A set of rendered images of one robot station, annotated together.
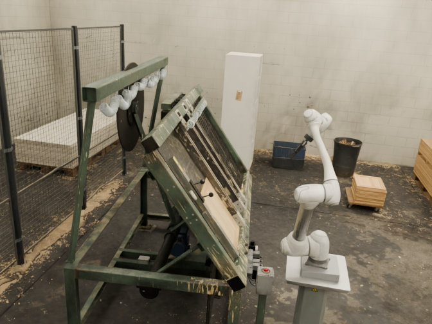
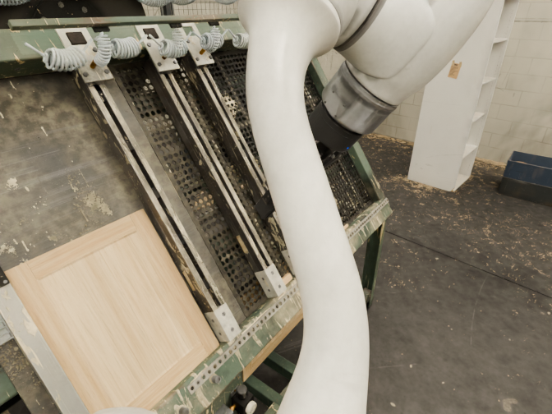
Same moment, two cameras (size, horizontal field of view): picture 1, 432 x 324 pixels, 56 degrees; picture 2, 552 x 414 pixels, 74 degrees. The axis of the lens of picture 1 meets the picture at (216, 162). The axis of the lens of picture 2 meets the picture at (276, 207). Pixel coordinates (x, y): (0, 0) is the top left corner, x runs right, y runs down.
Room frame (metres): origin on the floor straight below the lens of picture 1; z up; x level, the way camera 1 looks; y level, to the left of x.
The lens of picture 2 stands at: (2.62, -0.91, 1.98)
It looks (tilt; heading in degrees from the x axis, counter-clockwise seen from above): 29 degrees down; 32
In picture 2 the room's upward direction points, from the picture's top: straight up
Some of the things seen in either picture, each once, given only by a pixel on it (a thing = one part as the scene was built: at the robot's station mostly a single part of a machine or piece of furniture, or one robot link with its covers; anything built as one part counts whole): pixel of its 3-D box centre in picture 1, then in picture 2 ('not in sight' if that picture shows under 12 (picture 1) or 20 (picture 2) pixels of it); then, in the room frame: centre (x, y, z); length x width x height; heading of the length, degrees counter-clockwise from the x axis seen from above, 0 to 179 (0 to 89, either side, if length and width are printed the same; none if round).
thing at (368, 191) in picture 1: (364, 191); not in sight; (5.94, -2.35, 0.20); 0.61 x 0.53 x 0.40; 170
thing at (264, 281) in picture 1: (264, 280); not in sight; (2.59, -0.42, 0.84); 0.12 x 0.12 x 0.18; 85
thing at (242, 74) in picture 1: (240, 111); (457, 98); (7.41, -0.38, 1.03); 0.61 x 0.58 x 2.05; 170
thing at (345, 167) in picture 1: (345, 157); not in sight; (7.25, -2.39, 0.33); 0.52 x 0.51 x 0.65; 170
